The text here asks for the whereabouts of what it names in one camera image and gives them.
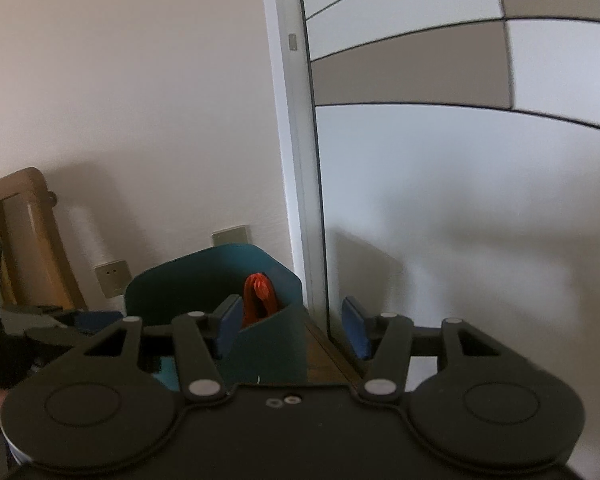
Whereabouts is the white wardrobe frame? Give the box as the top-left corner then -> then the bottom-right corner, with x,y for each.
259,0 -> 329,333

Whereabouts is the wall switch plate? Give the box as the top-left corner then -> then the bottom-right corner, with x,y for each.
211,225 -> 251,248

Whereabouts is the teal waste bin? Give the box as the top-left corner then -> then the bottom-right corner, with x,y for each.
124,243 -> 308,392

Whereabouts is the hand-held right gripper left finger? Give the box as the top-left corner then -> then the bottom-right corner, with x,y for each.
82,294 -> 244,404

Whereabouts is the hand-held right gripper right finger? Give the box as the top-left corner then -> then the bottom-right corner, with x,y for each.
341,295 -> 511,404

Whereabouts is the red wrapper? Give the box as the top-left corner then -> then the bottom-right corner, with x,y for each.
242,273 -> 277,328

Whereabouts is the beige wall socket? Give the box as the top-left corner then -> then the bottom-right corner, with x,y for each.
94,260 -> 133,299

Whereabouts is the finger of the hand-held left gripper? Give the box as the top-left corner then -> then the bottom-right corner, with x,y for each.
26,310 -> 127,350

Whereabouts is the grey white panel wardrobe door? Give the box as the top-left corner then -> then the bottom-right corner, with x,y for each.
296,0 -> 600,378

